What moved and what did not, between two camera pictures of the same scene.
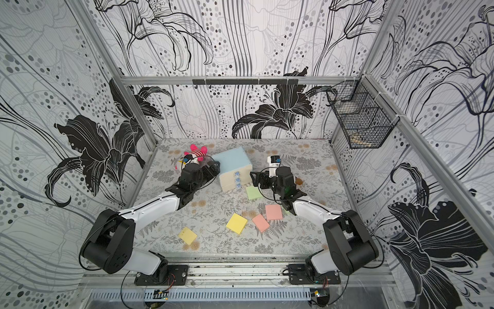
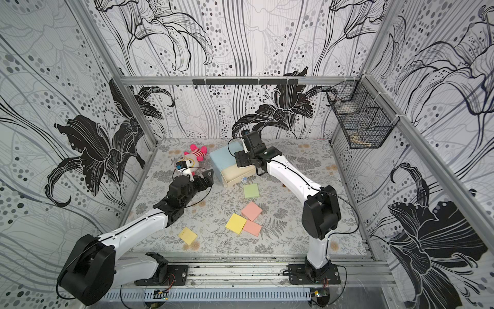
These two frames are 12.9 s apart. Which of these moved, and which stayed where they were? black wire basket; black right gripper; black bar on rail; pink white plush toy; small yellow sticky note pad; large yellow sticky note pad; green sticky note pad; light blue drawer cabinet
Moved: light blue drawer cabinet; black right gripper
Stayed: pink white plush toy; black bar on rail; black wire basket; small yellow sticky note pad; green sticky note pad; large yellow sticky note pad
